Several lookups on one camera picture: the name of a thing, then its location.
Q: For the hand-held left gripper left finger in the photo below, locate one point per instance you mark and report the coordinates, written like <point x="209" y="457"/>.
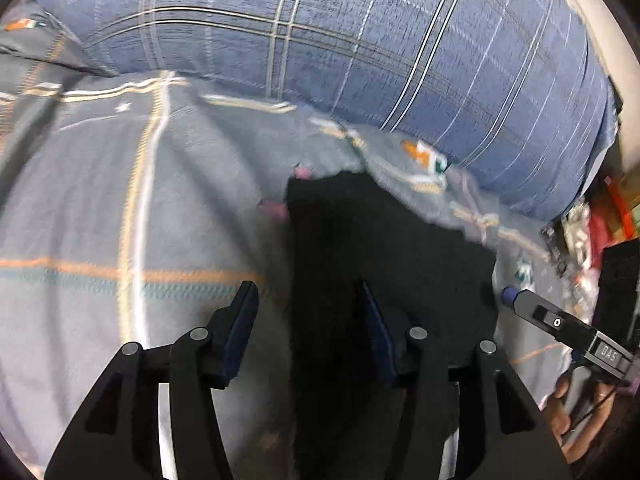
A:
<point x="238" y="340"/>

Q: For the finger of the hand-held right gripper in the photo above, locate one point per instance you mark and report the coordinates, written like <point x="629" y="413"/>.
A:
<point x="545" y="316"/>

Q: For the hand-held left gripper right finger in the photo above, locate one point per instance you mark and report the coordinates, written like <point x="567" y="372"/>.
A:
<point x="382" y="340"/>

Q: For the black pants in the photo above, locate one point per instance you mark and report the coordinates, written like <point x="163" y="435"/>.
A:
<point x="375" y="240"/>

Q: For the person's right hand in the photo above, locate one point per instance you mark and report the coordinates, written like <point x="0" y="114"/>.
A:
<point x="575" y="420"/>

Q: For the white plastic bag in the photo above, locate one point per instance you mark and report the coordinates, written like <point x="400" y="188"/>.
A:
<point x="575" y="232"/>

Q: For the red bag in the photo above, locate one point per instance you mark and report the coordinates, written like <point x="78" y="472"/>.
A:
<point x="607" y="220"/>

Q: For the grey patterned bed sheet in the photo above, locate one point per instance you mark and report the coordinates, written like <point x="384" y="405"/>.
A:
<point x="100" y="200"/>

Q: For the blue plaid pillow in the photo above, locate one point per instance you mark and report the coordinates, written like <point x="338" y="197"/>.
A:
<point x="325" y="60"/>

